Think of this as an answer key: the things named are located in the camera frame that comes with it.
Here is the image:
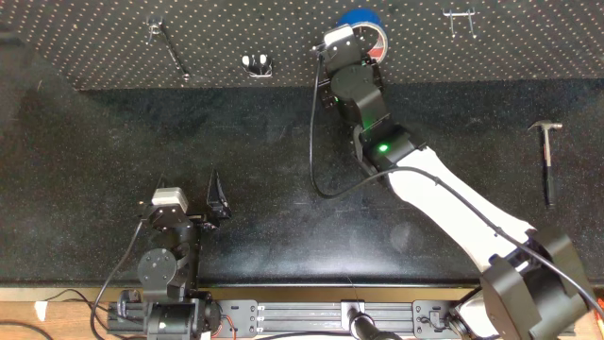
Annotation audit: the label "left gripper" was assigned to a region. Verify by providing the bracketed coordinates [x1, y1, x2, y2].
[139, 168, 232, 232]

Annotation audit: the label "wrench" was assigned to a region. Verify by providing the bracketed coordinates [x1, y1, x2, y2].
[146, 17, 192, 82]

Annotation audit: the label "pliers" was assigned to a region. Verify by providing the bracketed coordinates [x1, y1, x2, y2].
[240, 53, 274, 77]

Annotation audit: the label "roll of blue tape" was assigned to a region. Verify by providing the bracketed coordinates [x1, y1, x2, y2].
[335, 8, 391, 65]

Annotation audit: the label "black pegboard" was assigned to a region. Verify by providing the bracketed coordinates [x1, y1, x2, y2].
[0, 0, 604, 91]

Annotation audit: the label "hammer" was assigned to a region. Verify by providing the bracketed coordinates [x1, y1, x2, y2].
[528, 120, 563, 208]

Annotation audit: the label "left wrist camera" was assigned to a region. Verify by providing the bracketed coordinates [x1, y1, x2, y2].
[150, 186, 190, 209]

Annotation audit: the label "mounting rail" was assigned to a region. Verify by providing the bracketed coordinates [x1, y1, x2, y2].
[107, 297, 461, 340]

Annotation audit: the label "thin black wire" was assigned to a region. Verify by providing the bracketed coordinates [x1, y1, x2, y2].
[0, 319, 54, 340]

